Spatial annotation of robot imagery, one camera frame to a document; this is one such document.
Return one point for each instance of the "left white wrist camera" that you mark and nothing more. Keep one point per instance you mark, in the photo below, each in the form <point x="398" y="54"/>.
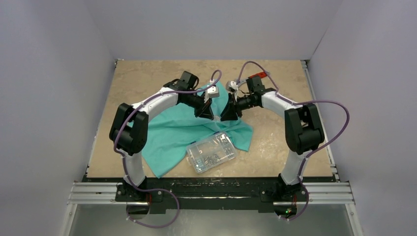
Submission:
<point x="212" y="92"/>

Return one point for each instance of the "teal t-shirt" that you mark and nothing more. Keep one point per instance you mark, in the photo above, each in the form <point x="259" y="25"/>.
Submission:
<point x="171" y="131"/>

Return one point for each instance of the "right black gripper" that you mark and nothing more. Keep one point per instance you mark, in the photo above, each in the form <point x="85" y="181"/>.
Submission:
<point x="233" y="106"/>

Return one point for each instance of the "adjustable wrench red handle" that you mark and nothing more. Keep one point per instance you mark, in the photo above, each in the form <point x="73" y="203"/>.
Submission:
<point x="261" y="75"/>

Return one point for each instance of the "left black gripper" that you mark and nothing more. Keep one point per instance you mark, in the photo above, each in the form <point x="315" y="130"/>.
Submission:
<point x="206" y="112"/>

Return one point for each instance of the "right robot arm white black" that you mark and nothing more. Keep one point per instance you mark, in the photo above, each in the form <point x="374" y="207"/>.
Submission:
<point x="303" y="128"/>

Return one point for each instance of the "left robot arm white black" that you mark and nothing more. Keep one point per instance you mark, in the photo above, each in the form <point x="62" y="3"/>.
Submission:
<point x="129" y="130"/>

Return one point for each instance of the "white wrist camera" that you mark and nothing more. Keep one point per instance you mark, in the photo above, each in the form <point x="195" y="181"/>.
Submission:
<point x="212" y="92"/>
<point x="232" y="86"/>

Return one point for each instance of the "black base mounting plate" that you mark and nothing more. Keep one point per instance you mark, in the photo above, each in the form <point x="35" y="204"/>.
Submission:
<point x="263" y="194"/>

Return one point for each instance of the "aluminium frame rail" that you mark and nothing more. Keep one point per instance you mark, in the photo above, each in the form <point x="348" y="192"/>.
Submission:
<point x="101" y="193"/>

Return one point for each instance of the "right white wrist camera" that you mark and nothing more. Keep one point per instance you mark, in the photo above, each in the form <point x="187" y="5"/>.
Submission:
<point x="232" y="86"/>

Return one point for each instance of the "clear plastic screw box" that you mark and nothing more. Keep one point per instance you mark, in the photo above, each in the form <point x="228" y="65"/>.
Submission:
<point x="210" y="152"/>

